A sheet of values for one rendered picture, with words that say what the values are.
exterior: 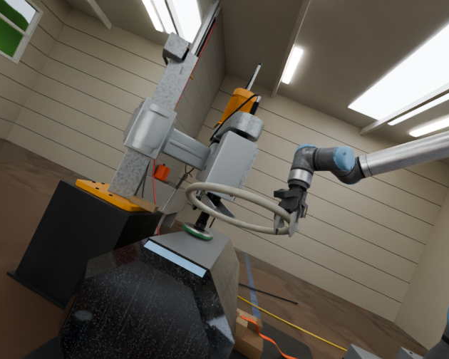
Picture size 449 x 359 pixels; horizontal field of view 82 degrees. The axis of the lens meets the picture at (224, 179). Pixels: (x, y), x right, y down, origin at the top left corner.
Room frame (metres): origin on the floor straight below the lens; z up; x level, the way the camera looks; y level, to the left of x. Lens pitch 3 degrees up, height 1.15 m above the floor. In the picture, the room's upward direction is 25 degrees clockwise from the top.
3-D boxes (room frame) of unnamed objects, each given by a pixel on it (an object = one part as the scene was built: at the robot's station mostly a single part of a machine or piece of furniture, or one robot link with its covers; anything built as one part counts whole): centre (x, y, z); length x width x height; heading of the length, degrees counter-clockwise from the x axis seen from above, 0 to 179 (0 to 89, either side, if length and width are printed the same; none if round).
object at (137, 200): (2.00, 0.48, 0.81); 0.20 x 0.10 x 0.05; 88
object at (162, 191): (4.96, 0.89, 0.43); 1.30 x 0.62 x 0.86; 176
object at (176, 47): (1.95, 0.76, 2.00); 0.20 x 0.18 x 0.15; 80
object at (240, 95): (2.40, 0.13, 1.88); 0.31 x 0.28 x 0.40; 101
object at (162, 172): (4.85, 1.11, 1.00); 0.50 x 0.22 x 0.33; 176
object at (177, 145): (2.19, 0.55, 1.34); 0.74 x 0.34 x 0.25; 118
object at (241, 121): (2.09, 0.09, 1.59); 0.96 x 0.25 x 0.17; 11
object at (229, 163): (1.83, 0.03, 1.30); 0.36 x 0.22 x 0.45; 11
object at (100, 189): (2.09, 0.72, 0.76); 0.49 x 0.49 x 0.05; 80
